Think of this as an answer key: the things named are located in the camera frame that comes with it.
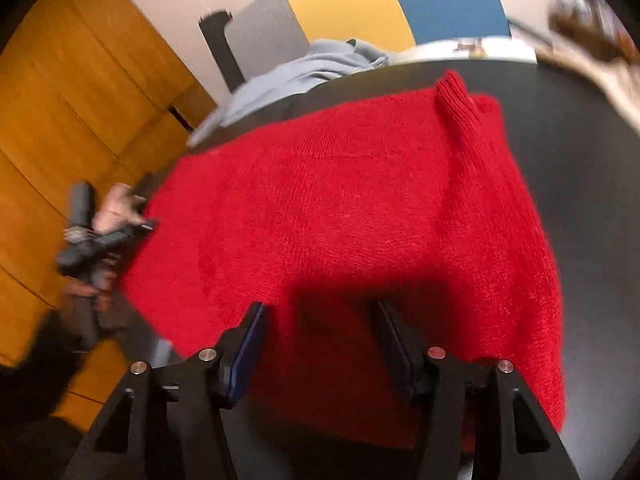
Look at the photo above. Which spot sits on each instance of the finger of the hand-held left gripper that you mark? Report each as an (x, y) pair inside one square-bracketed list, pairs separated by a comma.
[(142, 226)]

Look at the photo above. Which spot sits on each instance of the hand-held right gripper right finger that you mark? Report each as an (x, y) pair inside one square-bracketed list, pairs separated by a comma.
[(400, 355)]

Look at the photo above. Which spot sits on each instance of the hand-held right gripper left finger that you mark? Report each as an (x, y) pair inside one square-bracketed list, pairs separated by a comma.
[(250, 345)]

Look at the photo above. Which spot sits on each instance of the red knitted sweater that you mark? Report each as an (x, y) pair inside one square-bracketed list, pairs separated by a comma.
[(350, 185)]

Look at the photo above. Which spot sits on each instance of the person's left hand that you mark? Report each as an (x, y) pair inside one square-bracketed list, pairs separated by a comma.
[(117, 205)]

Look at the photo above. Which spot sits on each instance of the light grey-blue hoodie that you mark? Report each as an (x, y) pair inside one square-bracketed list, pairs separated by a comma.
[(300, 70)]

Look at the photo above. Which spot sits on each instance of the grey padded panel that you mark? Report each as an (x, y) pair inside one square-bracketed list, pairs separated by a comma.
[(265, 30)]

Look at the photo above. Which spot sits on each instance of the yellow padded panel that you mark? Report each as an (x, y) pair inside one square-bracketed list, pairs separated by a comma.
[(345, 0)]

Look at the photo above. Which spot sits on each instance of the white printed garment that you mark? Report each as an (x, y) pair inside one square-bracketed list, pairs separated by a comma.
[(450, 50)]

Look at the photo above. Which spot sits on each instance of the cluttered wooden desk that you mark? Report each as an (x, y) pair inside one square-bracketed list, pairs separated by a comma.
[(585, 30)]

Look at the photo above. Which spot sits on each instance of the black upright frame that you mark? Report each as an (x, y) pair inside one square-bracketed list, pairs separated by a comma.
[(222, 50)]

